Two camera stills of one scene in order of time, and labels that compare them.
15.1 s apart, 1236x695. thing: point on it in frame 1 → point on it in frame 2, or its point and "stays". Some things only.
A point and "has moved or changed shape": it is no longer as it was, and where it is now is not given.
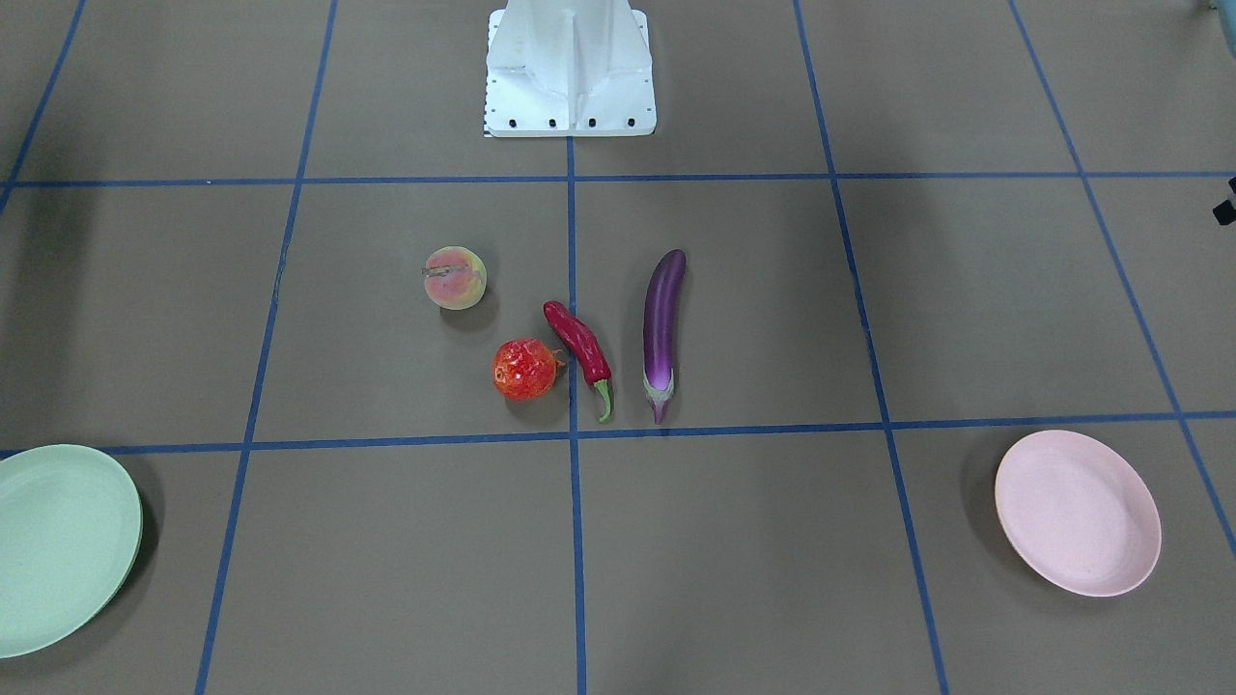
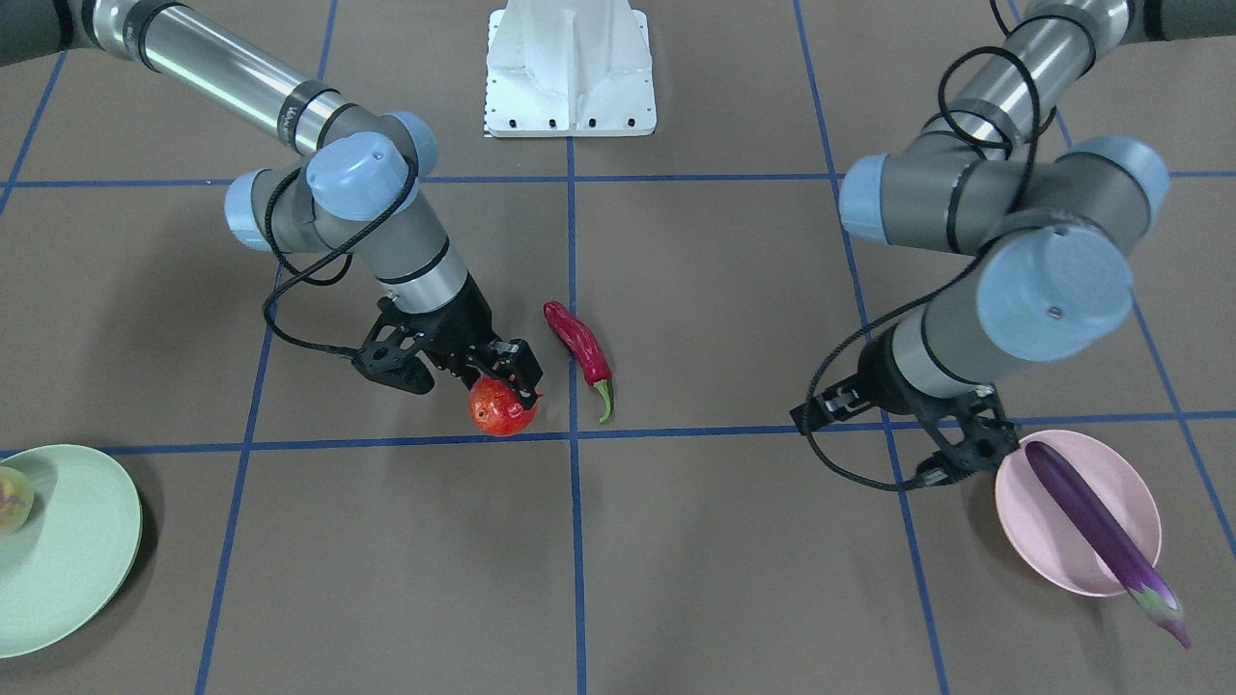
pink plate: x=1078 y=513 stays
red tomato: x=525 y=369 has moved or changed shape
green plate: x=70 y=528 stays
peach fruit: x=455 y=277 has moved or changed shape
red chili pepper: x=587 y=346 stays
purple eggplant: x=660 y=327 → x=1135 y=572
